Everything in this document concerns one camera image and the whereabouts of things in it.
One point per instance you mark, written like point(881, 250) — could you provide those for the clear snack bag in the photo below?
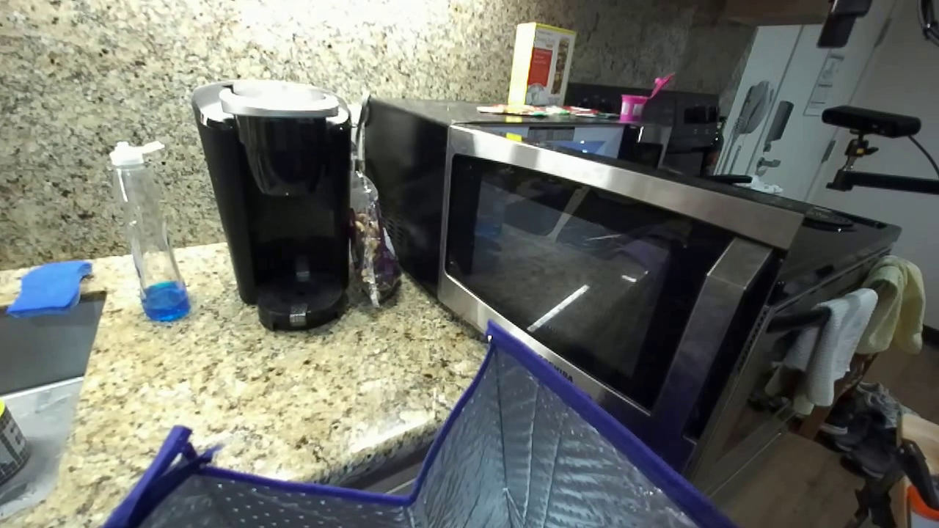
point(375, 244)

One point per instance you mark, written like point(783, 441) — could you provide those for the blue insulated bag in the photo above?
point(529, 460)

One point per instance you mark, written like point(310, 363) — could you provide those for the clear bottle with blue liquid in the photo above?
point(156, 244)

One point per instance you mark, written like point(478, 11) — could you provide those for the pink reusable coffee filter cup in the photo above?
point(635, 108)

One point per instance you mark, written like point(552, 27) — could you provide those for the pale yellow hanging towel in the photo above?
point(900, 303)

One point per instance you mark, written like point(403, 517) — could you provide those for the white red box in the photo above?
point(542, 64)

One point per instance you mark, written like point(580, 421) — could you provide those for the flat colourful leaflets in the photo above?
point(539, 109)

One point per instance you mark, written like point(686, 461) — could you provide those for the white hanging towel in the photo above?
point(837, 342)

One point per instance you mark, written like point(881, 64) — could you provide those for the stainless black microwave oven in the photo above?
point(607, 282)

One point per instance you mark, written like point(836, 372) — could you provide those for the black pod coffee maker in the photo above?
point(284, 206)

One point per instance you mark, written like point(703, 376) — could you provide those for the blue cloth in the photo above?
point(48, 288)

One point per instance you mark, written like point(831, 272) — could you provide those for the black flat board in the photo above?
point(46, 342)

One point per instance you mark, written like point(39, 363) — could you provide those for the grey flat tray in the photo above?
point(48, 429)

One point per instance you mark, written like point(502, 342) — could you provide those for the dark printed can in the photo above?
point(11, 449)

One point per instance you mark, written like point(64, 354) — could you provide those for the black camera on mount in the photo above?
point(869, 121)

